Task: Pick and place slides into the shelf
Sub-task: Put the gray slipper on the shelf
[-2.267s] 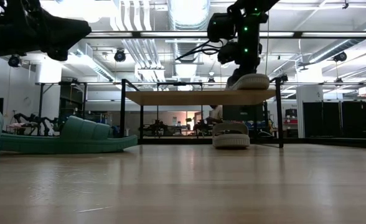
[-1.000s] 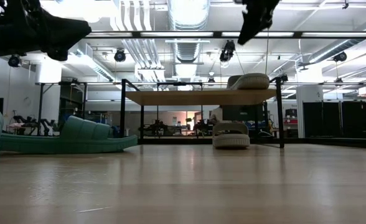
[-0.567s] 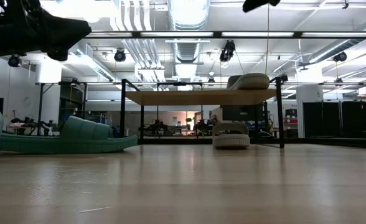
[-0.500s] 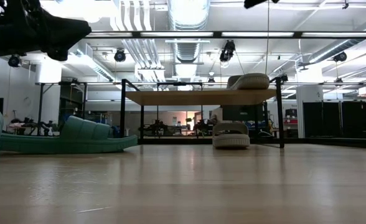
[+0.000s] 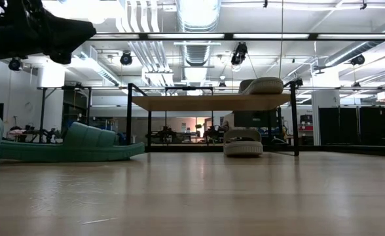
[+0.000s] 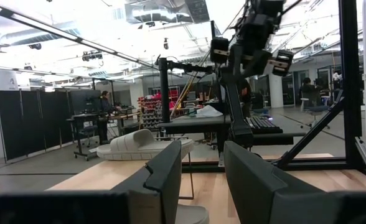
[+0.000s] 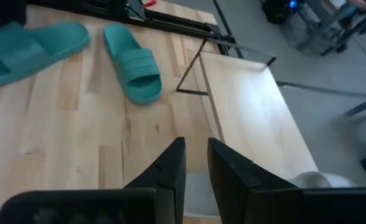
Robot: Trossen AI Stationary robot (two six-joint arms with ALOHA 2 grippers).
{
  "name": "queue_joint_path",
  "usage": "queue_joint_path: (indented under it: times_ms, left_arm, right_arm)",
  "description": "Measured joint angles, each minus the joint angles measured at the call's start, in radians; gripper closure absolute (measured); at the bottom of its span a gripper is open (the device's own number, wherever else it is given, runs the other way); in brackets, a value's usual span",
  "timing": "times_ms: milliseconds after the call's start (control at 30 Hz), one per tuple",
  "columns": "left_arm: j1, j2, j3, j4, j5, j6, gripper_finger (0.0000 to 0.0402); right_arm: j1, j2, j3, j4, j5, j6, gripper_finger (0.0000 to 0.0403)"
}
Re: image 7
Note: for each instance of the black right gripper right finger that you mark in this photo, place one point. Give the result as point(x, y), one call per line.
point(236, 193)

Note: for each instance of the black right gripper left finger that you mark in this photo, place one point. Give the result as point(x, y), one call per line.
point(167, 189)

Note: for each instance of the light grey rubber slide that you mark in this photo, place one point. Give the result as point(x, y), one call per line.
point(201, 196)

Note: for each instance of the teal rubber slide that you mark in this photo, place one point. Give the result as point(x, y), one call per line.
point(133, 65)
point(21, 53)

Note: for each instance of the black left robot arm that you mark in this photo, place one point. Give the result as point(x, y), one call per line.
point(122, 7)

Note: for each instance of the black chair base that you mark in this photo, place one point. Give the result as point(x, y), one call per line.
point(365, 107)

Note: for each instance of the grey metal cart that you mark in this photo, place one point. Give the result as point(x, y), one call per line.
point(317, 34)

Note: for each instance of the black device with blue light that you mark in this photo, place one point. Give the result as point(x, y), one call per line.
point(276, 12)

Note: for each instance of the small red object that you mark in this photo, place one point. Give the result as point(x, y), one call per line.
point(149, 3)

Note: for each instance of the green potted plant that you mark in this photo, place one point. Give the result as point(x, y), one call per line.
point(2, 12)

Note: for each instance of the wooden shelf with black frame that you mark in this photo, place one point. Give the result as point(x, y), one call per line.
point(254, 118)

